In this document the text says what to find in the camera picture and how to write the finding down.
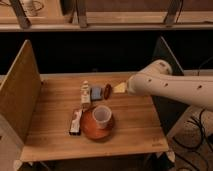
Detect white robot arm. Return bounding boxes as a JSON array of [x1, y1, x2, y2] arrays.
[[113, 59, 213, 111]]

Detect dark red oval object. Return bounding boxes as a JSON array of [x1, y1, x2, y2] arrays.
[[104, 84, 112, 99]]

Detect blue grey sponge block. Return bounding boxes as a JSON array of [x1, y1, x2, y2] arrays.
[[91, 86, 102, 100]]

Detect translucent plastic cup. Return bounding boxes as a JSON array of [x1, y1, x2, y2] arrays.
[[92, 105, 112, 129]]

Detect small white bottle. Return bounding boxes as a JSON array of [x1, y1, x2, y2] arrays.
[[81, 81, 91, 108]]

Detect orange round bowl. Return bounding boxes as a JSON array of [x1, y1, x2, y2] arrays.
[[80, 108, 115, 140]]

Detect right dark side panel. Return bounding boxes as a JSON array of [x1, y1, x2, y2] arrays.
[[152, 36, 189, 137]]

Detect left wooden side panel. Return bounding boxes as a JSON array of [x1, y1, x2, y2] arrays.
[[0, 40, 41, 143]]

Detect wooden shelf rail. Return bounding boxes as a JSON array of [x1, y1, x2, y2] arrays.
[[0, 0, 213, 33]]

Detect black cables on floor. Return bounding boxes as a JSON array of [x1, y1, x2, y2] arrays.
[[171, 56, 213, 171]]

